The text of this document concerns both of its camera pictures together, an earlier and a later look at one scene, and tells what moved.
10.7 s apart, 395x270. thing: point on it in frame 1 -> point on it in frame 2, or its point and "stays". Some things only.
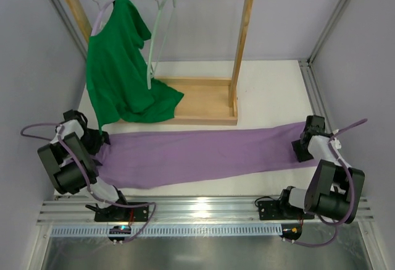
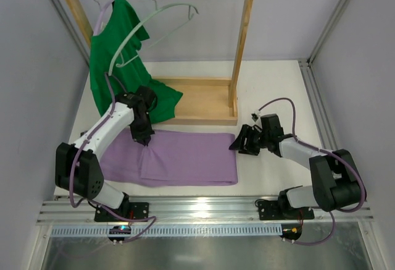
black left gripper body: (95, 138) -> (142, 130)
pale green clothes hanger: (166, 9) -> (124, 62)
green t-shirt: (118, 80) stays
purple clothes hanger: (102, 10) stays
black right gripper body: (301, 146) -> (252, 140)
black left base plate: (130, 211) stays
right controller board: (292, 232) stays
